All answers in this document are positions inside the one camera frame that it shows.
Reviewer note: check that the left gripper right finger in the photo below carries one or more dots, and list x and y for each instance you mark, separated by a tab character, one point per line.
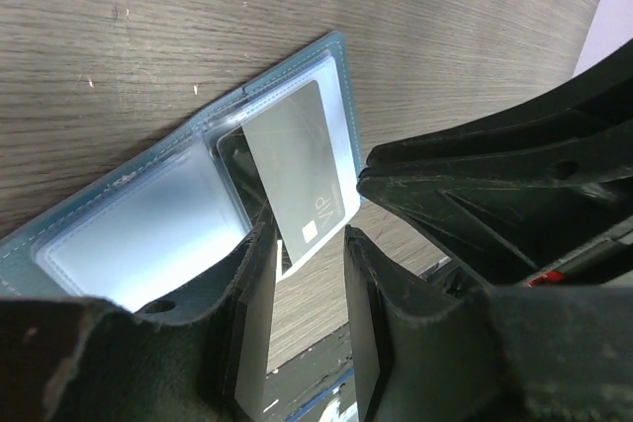
495	354

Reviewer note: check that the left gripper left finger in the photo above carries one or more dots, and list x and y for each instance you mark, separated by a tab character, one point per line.
197	354

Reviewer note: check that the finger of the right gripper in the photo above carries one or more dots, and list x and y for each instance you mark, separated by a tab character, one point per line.
508	233
587	120

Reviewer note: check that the blue leather card holder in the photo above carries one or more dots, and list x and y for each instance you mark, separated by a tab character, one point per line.
170	213

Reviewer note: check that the grey VIP card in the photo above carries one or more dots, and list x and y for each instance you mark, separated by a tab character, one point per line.
302	151

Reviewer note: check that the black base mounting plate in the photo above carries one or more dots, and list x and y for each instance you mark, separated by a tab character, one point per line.
310	375

